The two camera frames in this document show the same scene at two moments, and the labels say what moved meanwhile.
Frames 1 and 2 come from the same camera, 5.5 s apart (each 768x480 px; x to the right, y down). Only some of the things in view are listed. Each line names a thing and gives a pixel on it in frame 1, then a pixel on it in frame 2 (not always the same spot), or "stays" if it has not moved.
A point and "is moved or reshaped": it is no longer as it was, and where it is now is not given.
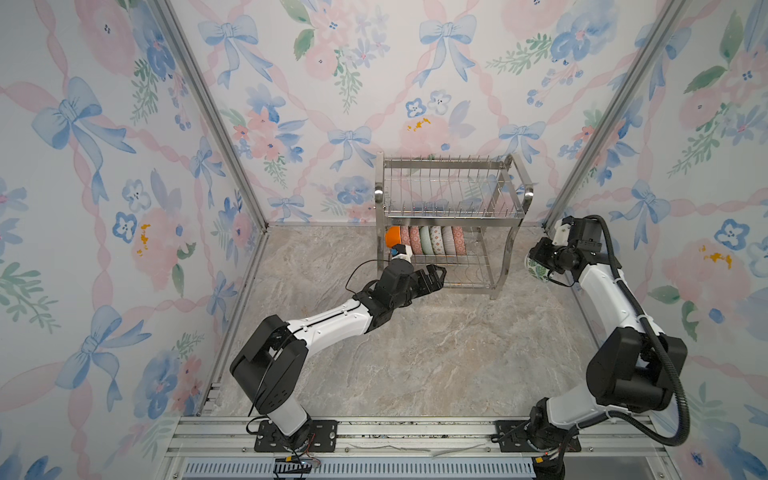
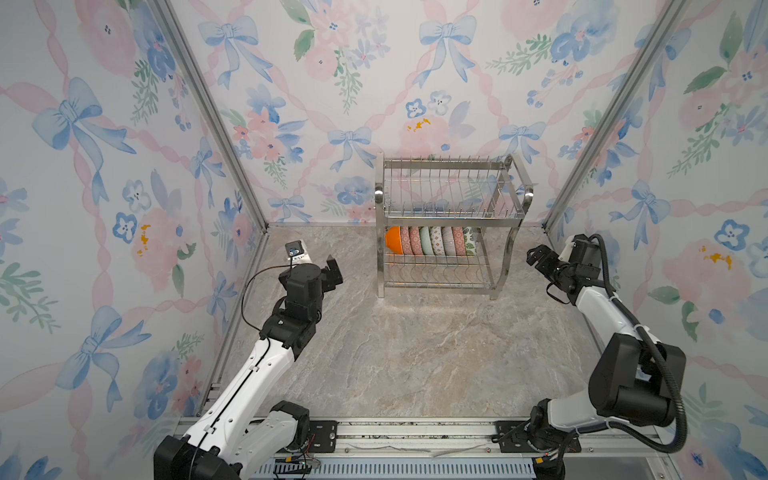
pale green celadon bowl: [426, 239] stays
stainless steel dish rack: [462, 213] stays
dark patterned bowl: [415, 239] stays
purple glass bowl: [448, 240] stays
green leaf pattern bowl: [537, 270] is moved or reshaped
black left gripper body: [419, 286] to [328, 283]
